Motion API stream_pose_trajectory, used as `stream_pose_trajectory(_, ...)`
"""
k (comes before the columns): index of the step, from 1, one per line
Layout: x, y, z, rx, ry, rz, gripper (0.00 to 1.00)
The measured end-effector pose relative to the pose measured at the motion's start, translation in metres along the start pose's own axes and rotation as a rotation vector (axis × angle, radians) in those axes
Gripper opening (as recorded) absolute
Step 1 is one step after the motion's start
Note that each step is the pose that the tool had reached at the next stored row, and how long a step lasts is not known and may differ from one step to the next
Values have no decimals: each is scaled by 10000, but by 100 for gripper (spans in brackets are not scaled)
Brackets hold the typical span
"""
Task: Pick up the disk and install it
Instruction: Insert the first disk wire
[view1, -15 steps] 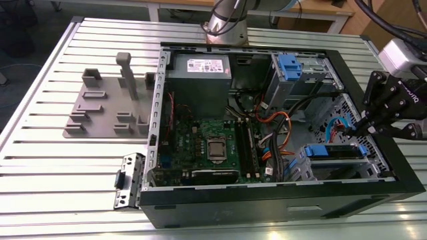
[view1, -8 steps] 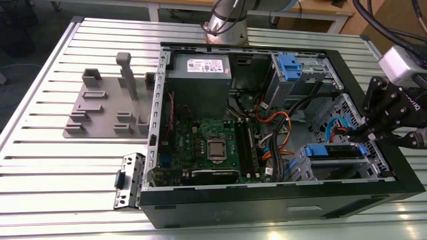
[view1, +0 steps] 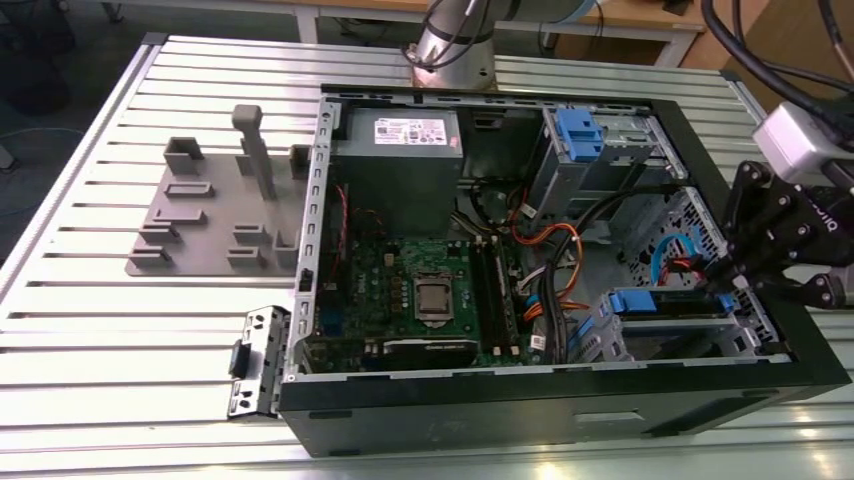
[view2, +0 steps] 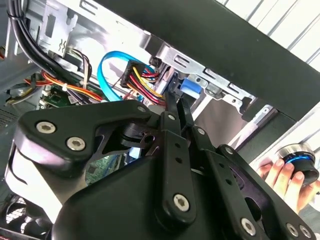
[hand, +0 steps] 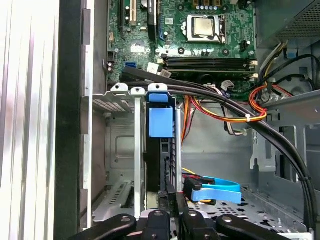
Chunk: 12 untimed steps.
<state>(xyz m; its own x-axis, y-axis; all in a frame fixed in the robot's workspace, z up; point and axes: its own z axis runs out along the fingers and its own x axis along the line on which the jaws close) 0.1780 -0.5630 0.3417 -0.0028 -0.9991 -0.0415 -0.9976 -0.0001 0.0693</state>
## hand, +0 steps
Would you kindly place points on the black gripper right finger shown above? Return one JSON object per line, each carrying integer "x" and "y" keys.
{"x": 197, "y": 225}

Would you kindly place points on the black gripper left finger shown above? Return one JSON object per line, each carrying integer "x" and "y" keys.
{"x": 158, "y": 225}

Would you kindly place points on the hard disk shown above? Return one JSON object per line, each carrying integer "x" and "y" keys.
{"x": 160, "y": 122}

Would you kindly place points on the metal disk bay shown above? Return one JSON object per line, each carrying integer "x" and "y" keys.
{"x": 120, "y": 150}

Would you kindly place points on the black open PC case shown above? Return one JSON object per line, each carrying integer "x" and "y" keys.
{"x": 67, "y": 125}

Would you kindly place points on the black RAM stick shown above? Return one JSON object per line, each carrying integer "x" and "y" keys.
{"x": 207, "y": 72}

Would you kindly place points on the green motherboard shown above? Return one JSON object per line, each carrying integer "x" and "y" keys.
{"x": 175, "y": 47}

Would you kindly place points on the CPU socket with CPU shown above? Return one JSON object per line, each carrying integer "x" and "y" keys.
{"x": 203, "y": 27}

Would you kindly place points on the black graphics card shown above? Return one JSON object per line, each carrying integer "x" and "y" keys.
{"x": 152, "y": 20}

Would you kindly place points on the grey power supply unit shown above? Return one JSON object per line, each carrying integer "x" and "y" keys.
{"x": 275, "y": 15}

